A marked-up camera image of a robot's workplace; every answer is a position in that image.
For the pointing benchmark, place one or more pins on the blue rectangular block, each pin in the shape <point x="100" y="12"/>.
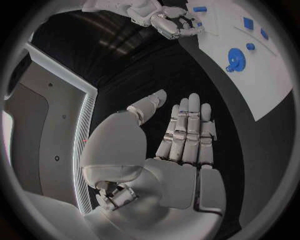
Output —
<point x="199" y="9"/>

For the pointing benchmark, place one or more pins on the blue narrow block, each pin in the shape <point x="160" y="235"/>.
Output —
<point x="264" y="34"/>

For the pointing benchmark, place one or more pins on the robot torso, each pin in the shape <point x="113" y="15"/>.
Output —
<point x="46" y="131"/>

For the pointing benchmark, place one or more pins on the white task board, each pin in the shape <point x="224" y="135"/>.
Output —
<point x="248" y="61"/>

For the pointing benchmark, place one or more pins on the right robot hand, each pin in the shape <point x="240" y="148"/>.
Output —
<point x="167" y="25"/>

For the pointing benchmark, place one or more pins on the blue gear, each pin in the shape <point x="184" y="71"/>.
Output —
<point x="236" y="60"/>

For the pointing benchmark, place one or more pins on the blue square block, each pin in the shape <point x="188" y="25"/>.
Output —
<point x="248" y="22"/>

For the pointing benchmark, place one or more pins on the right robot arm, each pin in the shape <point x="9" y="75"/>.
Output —
<point x="131" y="8"/>

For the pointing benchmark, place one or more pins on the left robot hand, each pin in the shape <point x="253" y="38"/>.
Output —
<point x="150" y="187"/>

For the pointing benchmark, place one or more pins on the blue peg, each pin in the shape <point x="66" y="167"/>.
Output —
<point x="250" y="46"/>

